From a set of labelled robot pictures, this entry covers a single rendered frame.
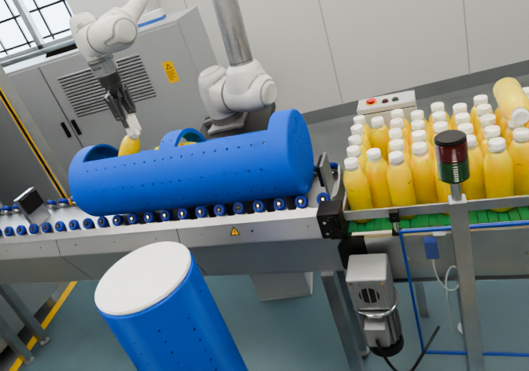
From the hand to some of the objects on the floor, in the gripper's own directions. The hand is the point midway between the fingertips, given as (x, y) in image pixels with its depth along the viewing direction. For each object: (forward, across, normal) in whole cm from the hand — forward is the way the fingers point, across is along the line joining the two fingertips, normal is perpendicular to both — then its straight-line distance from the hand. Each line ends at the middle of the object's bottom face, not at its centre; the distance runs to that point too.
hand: (131, 125), depth 164 cm
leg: (+125, -10, -137) cm, 185 cm away
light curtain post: (+125, -34, -82) cm, 153 cm away
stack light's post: (+131, +40, +103) cm, 171 cm away
